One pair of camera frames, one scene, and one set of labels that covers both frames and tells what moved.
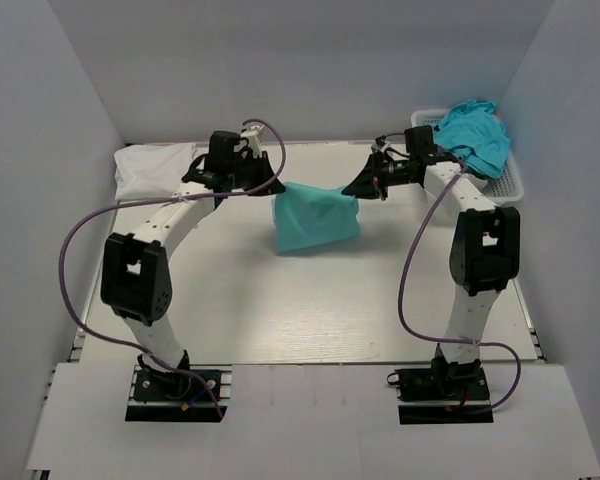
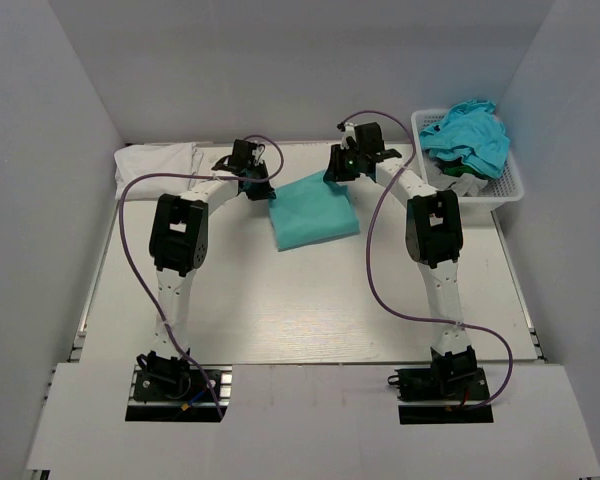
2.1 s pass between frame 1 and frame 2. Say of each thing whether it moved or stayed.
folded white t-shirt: stayed
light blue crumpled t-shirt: stayed
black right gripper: moved
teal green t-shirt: stayed
